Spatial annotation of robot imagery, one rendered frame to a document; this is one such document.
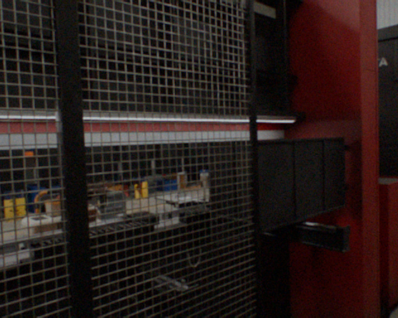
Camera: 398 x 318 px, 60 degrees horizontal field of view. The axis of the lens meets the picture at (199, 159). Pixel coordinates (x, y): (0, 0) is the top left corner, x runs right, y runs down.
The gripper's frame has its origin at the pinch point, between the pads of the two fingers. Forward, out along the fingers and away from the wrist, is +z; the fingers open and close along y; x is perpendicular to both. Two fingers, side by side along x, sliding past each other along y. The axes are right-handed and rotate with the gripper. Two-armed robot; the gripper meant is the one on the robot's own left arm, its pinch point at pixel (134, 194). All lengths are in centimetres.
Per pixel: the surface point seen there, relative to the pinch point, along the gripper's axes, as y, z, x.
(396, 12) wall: 689, -274, -100
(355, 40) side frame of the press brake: 88, -31, -143
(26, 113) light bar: -88, -10, -83
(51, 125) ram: -72, -16, -65
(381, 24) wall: 687, -271, -68
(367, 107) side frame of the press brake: 98, 7, -128
